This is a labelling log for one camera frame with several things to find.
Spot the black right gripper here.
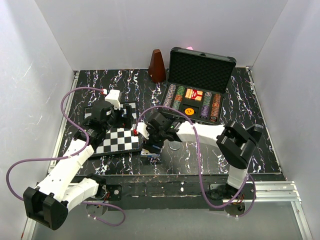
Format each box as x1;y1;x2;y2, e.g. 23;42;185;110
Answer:
141;124;166;155

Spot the pink grey chip stack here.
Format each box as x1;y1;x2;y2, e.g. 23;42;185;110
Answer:
162;84;176;107

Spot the black white chessboard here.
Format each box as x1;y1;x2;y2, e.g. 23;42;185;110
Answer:
92;101;142;157

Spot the brown wooden metronome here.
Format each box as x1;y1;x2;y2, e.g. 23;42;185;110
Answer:
148;49;166;83

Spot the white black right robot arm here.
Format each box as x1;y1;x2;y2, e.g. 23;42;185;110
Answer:
136;112;264;199

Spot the orange big blind button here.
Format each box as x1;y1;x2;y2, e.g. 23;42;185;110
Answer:
184;107;197;116

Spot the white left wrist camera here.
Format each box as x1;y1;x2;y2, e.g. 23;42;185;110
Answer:
104;89;121;110

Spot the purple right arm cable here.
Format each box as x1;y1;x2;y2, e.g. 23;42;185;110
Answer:
136;105;257;218

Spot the clear round dealer button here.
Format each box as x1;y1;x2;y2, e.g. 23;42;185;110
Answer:
168;141;182;151

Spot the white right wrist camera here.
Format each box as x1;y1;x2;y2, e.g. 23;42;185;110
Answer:
133;122;150;140

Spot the orange black chip stack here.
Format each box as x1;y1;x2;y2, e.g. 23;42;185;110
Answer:
212;94;222;109

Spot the green yellow chip stack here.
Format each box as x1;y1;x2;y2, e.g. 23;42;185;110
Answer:
174;86;185;102

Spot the purple black chip stack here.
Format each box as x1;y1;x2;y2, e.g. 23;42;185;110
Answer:
200;105;210;120

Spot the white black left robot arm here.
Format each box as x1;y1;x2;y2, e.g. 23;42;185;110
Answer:
23;101;133;230

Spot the black poker chip case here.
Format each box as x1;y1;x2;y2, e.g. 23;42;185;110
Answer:
160;47;237;125

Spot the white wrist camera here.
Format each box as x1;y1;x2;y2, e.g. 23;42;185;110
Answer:
133;122;150;140
104;89;121;110

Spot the blue playing card box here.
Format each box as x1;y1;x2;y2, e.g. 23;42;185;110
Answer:
140;149;160;158

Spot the brown black chip stack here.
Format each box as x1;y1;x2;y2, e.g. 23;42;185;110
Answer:
210;107;219;122

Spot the red playing card box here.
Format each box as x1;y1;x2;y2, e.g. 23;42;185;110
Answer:
185;88;204;102

